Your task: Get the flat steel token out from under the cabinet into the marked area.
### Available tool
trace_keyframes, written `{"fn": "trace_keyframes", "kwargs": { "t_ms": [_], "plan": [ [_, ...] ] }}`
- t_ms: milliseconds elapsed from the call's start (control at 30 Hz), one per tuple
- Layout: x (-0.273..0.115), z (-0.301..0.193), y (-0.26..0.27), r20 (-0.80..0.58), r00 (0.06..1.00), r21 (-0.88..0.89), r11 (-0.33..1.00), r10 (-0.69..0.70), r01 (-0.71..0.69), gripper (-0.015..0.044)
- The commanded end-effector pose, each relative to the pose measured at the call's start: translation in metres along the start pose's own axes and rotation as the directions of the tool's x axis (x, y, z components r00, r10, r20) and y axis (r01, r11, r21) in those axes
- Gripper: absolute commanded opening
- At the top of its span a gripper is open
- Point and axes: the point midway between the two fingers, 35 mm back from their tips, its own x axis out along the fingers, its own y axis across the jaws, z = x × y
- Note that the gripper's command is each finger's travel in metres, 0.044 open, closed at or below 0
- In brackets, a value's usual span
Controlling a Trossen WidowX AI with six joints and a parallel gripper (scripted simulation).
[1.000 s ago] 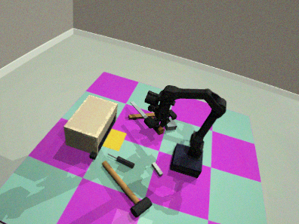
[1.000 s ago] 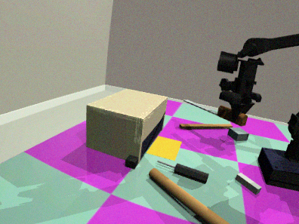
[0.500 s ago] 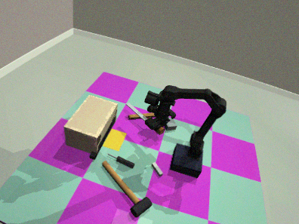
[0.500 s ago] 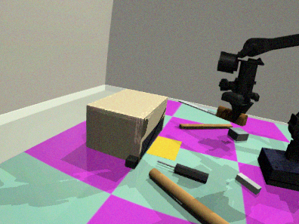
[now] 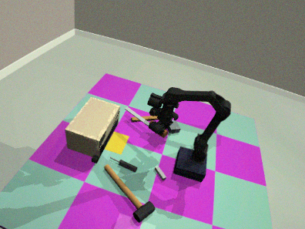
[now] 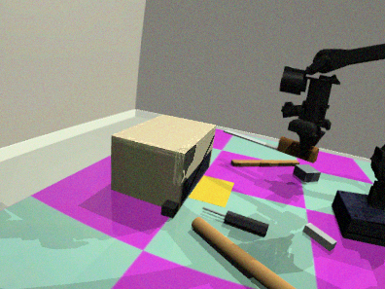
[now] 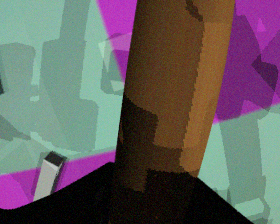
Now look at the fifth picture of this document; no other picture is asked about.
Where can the brown cylinder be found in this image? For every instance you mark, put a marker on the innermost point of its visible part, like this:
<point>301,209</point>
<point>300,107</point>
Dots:
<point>163,133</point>

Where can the beige low cabinet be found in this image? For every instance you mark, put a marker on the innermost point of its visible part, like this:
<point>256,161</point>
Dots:
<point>92,128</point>

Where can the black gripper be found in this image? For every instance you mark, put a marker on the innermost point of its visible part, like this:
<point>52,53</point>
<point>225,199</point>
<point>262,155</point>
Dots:
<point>164,122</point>

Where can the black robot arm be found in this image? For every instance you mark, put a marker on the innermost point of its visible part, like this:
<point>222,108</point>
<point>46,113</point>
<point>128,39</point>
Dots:
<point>171,99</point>

